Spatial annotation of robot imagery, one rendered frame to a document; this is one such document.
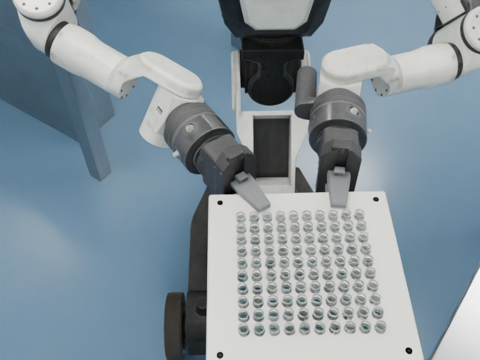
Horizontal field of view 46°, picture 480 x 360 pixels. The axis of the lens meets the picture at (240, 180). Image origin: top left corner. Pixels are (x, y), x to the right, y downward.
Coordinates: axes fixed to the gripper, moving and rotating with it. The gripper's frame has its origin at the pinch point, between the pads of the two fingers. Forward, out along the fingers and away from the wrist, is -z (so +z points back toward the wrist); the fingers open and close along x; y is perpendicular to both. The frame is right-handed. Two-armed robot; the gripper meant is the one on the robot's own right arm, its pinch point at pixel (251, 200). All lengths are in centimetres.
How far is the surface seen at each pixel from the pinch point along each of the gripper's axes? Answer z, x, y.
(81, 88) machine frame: 106, 58, -6
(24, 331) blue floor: 63, 105, 42
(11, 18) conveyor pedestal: 143, 50, 2
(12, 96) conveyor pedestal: 162, 96, 9
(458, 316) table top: -24.7, 17.9, -21.7
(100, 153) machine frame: 107, 90, -7
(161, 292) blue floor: 51, 105, -1
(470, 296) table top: -23.3, 17.8, -25.9
